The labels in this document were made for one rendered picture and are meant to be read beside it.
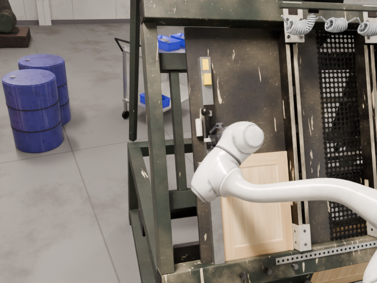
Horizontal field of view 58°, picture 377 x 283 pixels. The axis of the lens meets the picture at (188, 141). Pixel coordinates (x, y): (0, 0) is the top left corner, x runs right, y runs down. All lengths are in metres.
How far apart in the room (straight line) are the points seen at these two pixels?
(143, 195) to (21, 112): 2.15
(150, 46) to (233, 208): 0.83
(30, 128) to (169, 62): 2.62
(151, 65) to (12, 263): 1.99
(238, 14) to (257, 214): 0.94
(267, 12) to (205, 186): 0.97
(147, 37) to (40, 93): 2.45
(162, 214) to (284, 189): 0.68
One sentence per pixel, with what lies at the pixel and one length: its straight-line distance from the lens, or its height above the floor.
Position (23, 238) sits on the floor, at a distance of 3.15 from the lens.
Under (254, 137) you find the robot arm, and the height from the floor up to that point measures 1.66.
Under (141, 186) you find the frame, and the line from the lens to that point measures 2.22.
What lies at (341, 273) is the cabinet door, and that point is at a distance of 2.59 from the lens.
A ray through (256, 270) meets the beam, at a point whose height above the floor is 0.86.
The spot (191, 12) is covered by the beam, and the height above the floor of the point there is 1.90.
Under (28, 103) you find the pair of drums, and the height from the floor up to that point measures 0.62.
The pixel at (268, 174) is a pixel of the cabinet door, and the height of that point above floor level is 1.21.
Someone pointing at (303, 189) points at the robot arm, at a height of 1.60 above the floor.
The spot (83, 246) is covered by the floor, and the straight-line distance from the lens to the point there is 2.97.
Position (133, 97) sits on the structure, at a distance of 2.35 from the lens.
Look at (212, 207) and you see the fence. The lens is 1.58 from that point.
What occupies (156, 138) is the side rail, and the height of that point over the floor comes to 1.41.
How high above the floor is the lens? 2.15
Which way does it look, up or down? 30 degrees down
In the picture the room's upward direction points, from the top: 5 degrees clockwise
